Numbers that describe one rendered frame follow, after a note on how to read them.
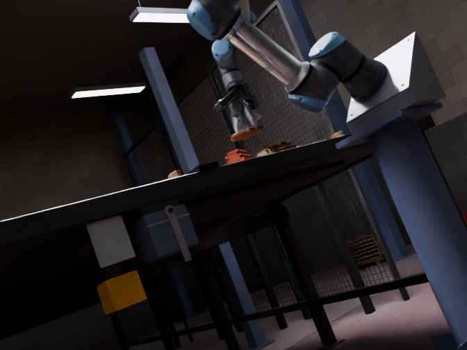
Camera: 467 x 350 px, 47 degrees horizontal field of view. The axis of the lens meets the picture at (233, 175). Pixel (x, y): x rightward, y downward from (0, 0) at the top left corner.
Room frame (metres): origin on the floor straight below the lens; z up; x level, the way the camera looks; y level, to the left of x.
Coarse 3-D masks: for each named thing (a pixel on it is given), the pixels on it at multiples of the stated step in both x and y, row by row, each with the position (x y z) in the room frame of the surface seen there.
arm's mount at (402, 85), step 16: (400, 48) 1.72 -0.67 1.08; (416, 48) 1.67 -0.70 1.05; (384, 64) 1.76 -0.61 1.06; (400, 64) 1.68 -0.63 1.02; (416, 64) 1.65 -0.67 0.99; (384, 80) 1.71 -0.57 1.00; (400, 80) 1.63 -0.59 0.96; (416, 80) 1.62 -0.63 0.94; (432, 80) 1.68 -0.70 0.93; (384, 96) 1.66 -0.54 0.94; (400, 96) 1.61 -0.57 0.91; (416, 96) 1.59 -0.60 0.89; (432, 96) 1.65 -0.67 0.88; (352, 112) 1.78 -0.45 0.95; (368, 112) 1.71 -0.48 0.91; (384, 112) 1.67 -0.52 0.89; (352, 128) 1.77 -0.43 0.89
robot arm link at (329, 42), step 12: (324, 36) 1.69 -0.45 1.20; (336, 36) 1.64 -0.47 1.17; (312, 48) 1.71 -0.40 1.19; (324, 48) 1.63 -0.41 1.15; (336, 48) 1.64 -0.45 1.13; (348, 48) 1.66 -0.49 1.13; (312, 60) 1.68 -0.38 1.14; (324, 60) 1.65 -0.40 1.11; (336, 60) 1.65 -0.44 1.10; (348, 60) 1.66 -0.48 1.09; (360, 60) 1.68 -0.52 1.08; (336, 72) 1.66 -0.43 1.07; (348, 72) 1.69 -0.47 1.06
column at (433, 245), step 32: (384, 128) 1.70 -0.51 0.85; (416, 128) 1.72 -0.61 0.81; (384, 160) 1.73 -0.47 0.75; (416, 160) 1.69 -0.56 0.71; (416, 192) 1.70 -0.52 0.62; (448, 192) 1.74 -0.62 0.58; (416, 224) 1.72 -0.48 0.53; (448, 224) 1.70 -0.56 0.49; (448, 256) 1.70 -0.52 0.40; (448, 288) 1.72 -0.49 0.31; (448, 320) 1.77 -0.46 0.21
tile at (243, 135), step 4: (248, 128) 1.91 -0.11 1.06; (252, 128) 1.93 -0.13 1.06; (260, 128) 1.96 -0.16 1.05; (240, 132) 1.92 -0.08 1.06; (244, 132) 1.92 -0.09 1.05; (248, 132) 1.94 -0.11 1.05; (252, 132) 1.96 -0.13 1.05; (256, 132) 1.99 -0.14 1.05; (260, 132) 2.02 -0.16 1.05; (232, 136) 1.94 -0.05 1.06; (236, 136) 1.93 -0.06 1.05; (240, 136) 1.96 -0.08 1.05; (244, 136) 1.98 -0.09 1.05; (248, 136) 2.01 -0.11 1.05; (232, 140) 2.00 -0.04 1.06; (236, 140) 2.00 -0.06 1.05
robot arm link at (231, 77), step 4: (232, 72) 1.96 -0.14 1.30; (236, 72) 1.97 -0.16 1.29; (224, 76) 1.97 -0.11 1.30; (228, 76) 1.97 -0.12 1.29; (232, 76) 1.96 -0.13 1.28; (236, 76) 1.97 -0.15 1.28; (240, 76) 1.98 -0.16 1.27; (224, 80) 1.98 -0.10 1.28; (228, 80) 1.97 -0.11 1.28; (232, 80) 1.96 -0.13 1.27; (236, 80) 1.97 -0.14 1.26; (240, 80) 1.98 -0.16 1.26; (224, 84) 1.99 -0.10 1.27; (228, 84) 1.98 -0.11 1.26
